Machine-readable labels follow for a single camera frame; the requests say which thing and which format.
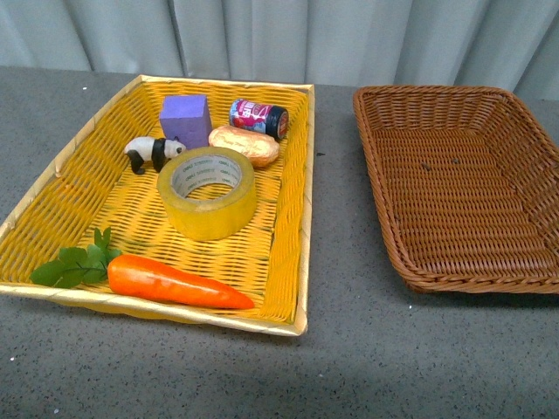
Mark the yellow packing tape roll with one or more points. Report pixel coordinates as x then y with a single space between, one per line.
215 218

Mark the yellow woven basket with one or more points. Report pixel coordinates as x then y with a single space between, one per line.
89 186

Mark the brown wicker basket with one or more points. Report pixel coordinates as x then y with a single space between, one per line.
465 182

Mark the golden toy bread loaf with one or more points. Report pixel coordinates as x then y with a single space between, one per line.
260 149

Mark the small red labelled jar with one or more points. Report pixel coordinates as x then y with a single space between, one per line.
266 119

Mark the purple foam block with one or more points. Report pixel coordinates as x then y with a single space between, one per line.
186 118

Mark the black white panda figurine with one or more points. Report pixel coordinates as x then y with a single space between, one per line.
157 150

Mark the orange toy carrot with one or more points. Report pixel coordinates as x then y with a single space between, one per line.
134 276

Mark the grey pleated curtain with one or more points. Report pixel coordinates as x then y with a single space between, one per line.
508 44

